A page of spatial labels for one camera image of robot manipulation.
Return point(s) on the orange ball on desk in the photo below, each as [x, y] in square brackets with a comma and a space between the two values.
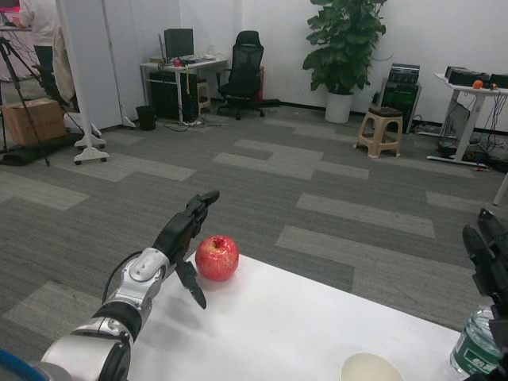
[478, 83]

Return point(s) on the red apple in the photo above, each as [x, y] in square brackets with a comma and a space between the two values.
[216, 260]

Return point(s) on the white standing desk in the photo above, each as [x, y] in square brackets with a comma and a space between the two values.
[472, 103]

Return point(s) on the small black device box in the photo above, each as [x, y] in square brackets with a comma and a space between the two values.
[500, 80]

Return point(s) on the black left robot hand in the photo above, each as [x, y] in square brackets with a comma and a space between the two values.
[178, 230]

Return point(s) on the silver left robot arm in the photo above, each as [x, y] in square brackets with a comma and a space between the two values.
[135, 282]

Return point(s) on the large black device box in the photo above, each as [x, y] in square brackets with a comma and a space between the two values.
[462, 75]

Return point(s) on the white office desk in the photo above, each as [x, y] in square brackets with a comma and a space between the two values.
[198, 63]

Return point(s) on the clear green-label water bottle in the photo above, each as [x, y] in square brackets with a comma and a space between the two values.
[472, 353]

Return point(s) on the black camera tripod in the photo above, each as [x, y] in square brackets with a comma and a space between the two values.
[18, 87]

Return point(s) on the green black computer case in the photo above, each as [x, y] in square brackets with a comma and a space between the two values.
[399, 103]

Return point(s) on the person in white shirt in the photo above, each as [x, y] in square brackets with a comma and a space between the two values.
[43, 24]

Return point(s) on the black cabinet under desk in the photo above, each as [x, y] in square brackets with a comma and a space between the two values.
[166, 97]

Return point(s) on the black striped equipment box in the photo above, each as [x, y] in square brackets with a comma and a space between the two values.
[404, 73]

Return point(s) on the closed brown cardboard box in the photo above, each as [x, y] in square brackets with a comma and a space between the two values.
[43, 119]

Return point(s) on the green plant in white pot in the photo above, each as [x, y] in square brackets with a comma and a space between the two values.
[343, 43]

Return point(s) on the small wooden stool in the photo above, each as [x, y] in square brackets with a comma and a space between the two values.
[204, 95]

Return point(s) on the black office chair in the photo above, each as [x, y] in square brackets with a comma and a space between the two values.
[246, 67]

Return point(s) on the black computer monitor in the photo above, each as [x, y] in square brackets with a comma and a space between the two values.
[178, 43]

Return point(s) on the white paper cup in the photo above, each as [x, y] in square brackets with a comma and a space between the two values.
[369, 369]

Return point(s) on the black trash bin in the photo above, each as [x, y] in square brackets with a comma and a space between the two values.
[146, 118]

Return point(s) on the beige plastic stool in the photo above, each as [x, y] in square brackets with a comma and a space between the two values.
[377, 139]

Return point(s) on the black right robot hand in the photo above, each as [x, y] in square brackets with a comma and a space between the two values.
[494, 262]

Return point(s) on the white power strip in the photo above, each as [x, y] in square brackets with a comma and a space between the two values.
[193, 122]

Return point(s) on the white rolling partition panel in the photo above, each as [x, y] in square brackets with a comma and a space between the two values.
[91, 59]

